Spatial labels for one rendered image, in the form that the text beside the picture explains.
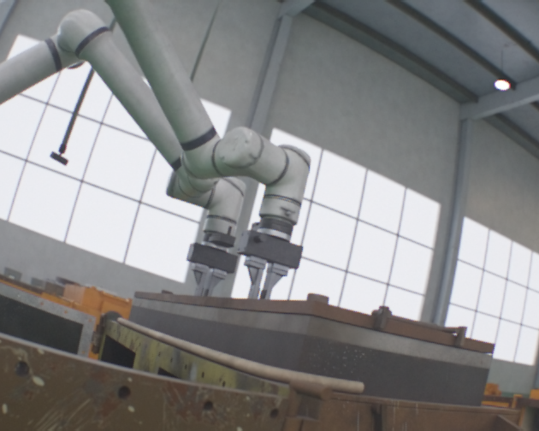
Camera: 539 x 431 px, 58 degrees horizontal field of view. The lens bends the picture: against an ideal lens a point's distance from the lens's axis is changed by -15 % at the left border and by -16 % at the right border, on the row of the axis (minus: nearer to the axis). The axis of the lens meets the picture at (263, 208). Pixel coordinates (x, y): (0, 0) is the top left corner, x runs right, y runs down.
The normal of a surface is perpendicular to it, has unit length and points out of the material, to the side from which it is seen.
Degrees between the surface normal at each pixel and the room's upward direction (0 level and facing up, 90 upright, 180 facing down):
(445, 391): 90
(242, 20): 90
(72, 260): 90
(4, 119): 90
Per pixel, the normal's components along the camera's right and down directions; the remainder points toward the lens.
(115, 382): 0.73, 0.00
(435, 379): 0.42, -0.13
